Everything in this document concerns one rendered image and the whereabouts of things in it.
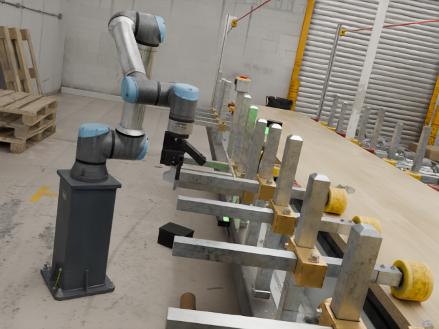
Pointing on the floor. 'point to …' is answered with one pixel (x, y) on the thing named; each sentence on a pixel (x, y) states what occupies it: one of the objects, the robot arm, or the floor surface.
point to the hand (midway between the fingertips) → (176, 187)
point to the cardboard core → (188, 301)
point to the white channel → (367, 68)
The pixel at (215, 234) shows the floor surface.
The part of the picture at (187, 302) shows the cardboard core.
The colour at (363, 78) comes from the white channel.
